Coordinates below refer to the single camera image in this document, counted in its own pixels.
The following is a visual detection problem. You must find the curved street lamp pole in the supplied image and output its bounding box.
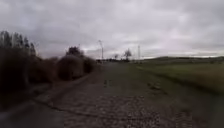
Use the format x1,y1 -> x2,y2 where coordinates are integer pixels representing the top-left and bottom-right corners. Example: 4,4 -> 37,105
97,39 -> 105,62

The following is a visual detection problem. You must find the small distant tree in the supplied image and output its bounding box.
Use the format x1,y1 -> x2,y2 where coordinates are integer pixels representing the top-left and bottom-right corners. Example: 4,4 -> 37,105
123,48 -> 133,62

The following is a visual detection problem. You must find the thin pole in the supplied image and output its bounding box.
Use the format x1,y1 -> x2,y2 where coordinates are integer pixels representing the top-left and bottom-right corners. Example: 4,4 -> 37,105
137,44 -> 141,61

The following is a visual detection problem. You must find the gravel dirt path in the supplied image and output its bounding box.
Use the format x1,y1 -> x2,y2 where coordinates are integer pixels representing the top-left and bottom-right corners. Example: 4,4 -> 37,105
0,61 -> 214,128

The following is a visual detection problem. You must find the dark tree behind bushes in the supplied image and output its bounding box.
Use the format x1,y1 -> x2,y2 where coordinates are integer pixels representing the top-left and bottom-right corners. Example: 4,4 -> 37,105
65,46 -> 85,58

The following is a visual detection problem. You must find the row of brown bushes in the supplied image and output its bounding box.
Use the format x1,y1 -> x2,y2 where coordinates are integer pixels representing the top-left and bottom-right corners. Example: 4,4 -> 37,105
0,46 -> 98,101

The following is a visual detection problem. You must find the green grass field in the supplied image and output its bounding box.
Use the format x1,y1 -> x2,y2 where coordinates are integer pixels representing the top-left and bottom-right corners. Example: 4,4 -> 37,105
133,58 -> 224,98

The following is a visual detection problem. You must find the row of tall trees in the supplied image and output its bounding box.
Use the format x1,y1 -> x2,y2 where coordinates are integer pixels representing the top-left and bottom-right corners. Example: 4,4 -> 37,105
0,30 -> 38,57

